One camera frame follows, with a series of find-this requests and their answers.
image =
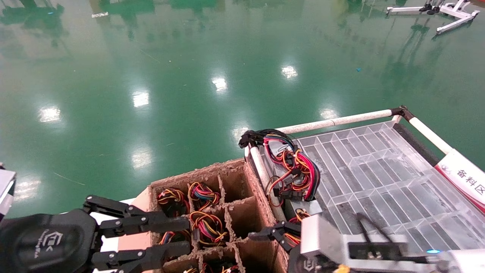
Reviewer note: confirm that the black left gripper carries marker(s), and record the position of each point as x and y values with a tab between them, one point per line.
45	242

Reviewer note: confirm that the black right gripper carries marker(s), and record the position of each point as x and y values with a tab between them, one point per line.
303	266

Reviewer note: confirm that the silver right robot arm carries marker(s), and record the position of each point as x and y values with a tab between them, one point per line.
462	261

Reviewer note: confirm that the brown cardboard divider box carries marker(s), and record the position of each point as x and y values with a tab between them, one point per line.
235	182

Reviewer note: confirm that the clear plastic compartment tray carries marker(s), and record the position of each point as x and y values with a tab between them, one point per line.
379	170

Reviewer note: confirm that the black foam strip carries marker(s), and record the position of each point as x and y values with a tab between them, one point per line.
416	144

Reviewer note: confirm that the black pipe corner joint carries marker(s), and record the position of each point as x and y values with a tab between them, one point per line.
402	112

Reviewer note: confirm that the red white Chinese sign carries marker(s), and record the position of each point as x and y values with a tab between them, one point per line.
462	178

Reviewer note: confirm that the white scrap on floor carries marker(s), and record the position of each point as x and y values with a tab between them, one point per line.
99	14

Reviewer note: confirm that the white metal stand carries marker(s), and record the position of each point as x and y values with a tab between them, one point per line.
454	11

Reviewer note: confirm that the white pipe cart frame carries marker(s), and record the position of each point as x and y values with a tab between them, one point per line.
341	121

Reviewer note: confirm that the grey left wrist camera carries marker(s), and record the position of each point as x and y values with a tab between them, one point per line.
5	189

